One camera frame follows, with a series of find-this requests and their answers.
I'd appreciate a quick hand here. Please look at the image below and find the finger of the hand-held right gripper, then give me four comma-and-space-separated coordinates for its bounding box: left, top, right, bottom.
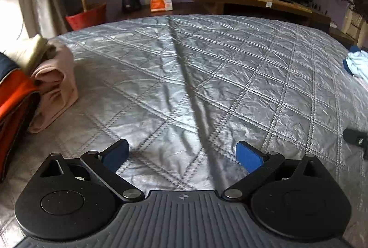
343, 129, 368, 146

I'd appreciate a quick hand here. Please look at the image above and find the woven vase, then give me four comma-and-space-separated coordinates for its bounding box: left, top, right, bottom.
343, 8, 368, 40

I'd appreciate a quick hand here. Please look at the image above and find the cream garment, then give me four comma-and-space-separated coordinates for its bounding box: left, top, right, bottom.
6, 34, 56, 76

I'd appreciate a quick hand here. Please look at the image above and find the orange tissue box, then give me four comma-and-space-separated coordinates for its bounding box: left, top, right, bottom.
150, 0, 173, 12

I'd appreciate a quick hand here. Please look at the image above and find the light blue garment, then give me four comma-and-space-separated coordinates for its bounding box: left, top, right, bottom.
343, 49, 368, 79

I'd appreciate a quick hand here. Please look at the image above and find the wooden television stand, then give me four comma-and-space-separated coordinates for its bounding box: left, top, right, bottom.
182, 0, 331, 26

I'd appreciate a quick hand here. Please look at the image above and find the pink garment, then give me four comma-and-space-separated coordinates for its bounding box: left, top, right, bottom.
29, 41, 79, 133

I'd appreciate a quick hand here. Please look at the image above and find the navy orange zip jacket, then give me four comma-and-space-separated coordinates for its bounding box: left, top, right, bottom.
0, 52, 39, 182

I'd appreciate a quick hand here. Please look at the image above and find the dark low wooden bench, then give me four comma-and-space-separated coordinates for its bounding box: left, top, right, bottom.
115, 2, 207, 21

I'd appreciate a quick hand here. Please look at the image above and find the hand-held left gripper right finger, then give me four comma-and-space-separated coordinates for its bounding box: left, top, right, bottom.
222, 141, 328, 203

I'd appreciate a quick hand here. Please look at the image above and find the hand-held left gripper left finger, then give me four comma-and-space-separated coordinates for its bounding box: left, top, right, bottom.
40, 139, 145, 203

